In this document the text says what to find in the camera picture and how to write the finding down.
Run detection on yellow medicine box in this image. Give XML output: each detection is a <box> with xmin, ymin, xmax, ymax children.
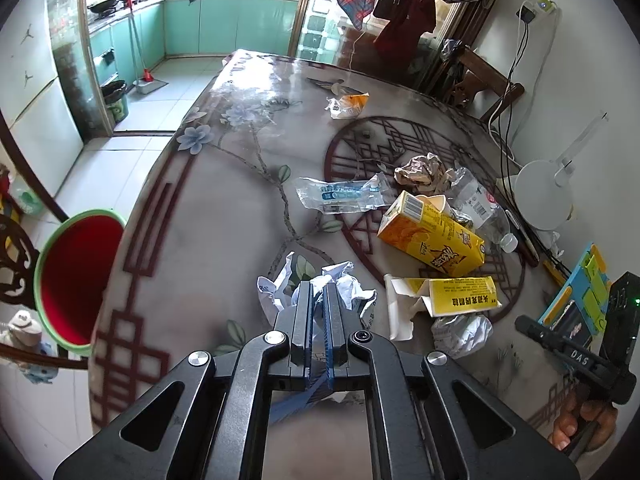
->
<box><xmin>384</xmin><ymin>274</ymin><xmax>501</xmax><ymax>341</ymax></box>

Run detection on white paper ball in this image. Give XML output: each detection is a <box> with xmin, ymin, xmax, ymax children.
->
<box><xmin>256</xmin><ymin>252</ymin><xmax>378</xmax><ymax>328</ymax></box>

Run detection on orange snack wrapper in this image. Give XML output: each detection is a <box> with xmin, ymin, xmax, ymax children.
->
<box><xmin>326</xmin><ymin>93</ymin><xmax>369</xmax><ymax>120</ymax></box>

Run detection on red green trash bin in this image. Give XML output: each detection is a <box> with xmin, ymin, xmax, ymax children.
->
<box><xmin>34</xmin><ymin>209</ymin><xmax>125</xmax><ymax>356</ymax></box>

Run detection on black green kitchen bin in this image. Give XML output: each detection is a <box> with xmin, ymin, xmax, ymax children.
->
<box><xmin>101</xmin><ymin>79</ymin><xmax>128</xmax><ymax>124</ymax></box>

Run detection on teal kitchen cabinets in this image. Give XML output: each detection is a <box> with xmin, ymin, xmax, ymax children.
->
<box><xmin>89</xmin><ymin>0</ymin><xmax>298</xmax><ymax>84</ymax></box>

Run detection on right hand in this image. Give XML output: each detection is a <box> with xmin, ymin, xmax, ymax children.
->
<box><xmin>548</xmin><ymin>390</ymin><xmax>618</xmax><ymax>452</ymax></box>

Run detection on blue yellow toy board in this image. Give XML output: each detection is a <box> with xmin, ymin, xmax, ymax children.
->
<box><xmin>538</xmin><ymin>243</ymin><xmax>612</xmax><ymax>344</ymax></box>

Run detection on dark red notebook with pen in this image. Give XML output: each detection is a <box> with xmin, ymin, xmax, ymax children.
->
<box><xmin>506</xmin><ymin>209</ymin><xmax>540</xmax><ymax>268</ymax></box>

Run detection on yellow juice carton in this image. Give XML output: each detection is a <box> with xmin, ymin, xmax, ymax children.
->
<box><xmin>376</xmin><ymin>191</ymin><xmax>485</xmax><ymax>278</ymax></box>

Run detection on crushed clear plastic bottle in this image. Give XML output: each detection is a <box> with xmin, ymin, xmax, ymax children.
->
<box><xmin>445</xmin><ymin>167</ymin><xmax>518</xmax><ymax>254</ymax></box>

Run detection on clear plastic wrapper blue label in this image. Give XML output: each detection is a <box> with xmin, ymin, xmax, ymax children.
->
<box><xmin>295</xmin><ymin>172</ymin><xmax>394</xmax><ymax>214</ymax></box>

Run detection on dark wooden chair left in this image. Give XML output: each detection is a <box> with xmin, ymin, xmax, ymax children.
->
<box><xmin>1</xmin><ymin>118</ymin><xmax>88</xmax><ymax>370</ymax></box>

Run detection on dark wooden chair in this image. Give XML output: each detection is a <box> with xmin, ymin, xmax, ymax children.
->
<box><xmin>1</xmin><ymin>118</ymin><xmax>88</xmax><ymax>370</ymax></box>
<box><xmin>444</xmin><ymin>44</ymin><xmax>525</xmax><ymax>125</ymax></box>

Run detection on dark wooden chair right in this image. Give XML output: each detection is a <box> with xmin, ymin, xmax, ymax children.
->
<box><xmin>444</xmin><ymin>44</ymin><xmax>525</xmax><ymax>125</ymax></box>

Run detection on red mop with dustpan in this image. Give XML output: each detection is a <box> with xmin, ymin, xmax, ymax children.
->
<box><xmin>125</xmin><ymin>0</ymin><xmax>167</xmax><ymax>96</ymax></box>

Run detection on white refrigerator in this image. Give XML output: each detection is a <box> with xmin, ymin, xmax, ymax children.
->
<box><xmin>1</xmin><ymin>0</ymin><xmax>82</xmax><ymax>195</ymax></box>

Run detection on red hanging apron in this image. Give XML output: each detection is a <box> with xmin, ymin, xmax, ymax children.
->
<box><xmin>373</xmin><ymin>0</ymin><xmax>436</xmax><ymax>67</ymax></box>

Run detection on black wok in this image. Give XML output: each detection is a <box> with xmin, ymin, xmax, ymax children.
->
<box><xmin>88</xmin><ymin>0</ymin><xmax>126</xmax><ymax>14</ymax></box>

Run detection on black power adapter cable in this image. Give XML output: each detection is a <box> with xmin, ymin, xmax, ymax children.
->
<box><xmin>487</xmin><ymin>1</ymin><xmax>539</xmax><ymax>181</ymax></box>

